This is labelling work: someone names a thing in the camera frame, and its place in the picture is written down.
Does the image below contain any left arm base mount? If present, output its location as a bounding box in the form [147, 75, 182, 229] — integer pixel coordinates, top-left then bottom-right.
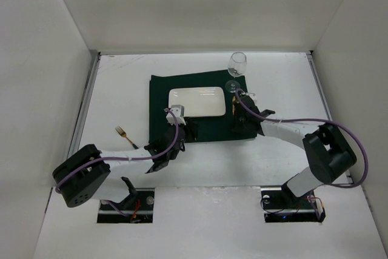
[96, 177, 155, 224]

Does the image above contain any clear wine glass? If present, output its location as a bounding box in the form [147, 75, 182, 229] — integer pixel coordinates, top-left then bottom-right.
[225, 52, 247, 93]

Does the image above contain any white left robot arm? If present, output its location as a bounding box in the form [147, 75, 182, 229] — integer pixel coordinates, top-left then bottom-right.
[52, 118, 199, 207]

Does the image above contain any right aluminium table rail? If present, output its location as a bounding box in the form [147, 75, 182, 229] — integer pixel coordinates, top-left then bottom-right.
[307, 49, 354, 181]

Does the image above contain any aluminium table rail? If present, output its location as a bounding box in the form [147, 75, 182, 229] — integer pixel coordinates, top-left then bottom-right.
[64, 50, 101, 159]
[307, 49, 354, 181]

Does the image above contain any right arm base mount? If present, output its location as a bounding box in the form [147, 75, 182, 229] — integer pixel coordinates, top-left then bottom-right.
[260, 187, 326, 223]

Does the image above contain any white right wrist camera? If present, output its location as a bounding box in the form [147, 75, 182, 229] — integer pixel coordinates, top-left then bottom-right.
[245, 92, 258, 106]

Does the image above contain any white rectangular plate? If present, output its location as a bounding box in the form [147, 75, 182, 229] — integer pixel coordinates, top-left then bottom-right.
[168, 87, 226, 118]

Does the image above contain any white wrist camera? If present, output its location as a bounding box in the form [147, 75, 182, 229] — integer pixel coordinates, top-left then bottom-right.
[245, 92, 258, 106]
[166, 105, 186, 125]

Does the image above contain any gold fork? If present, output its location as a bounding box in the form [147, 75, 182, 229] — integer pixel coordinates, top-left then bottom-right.
[115, 126, 138, 149]

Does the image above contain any left aluminium table rail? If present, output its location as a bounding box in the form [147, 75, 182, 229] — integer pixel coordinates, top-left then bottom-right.
[64, 50, 101, 159]

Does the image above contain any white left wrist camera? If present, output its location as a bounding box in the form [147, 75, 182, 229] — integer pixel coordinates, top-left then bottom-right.
[166, 105, 186, 125]

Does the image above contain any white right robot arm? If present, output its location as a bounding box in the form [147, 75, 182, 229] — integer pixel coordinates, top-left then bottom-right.
[232, 92, 357, 208]

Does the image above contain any dark green cloth napkin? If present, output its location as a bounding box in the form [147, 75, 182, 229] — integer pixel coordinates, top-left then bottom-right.
[149, 70, 256, 143]

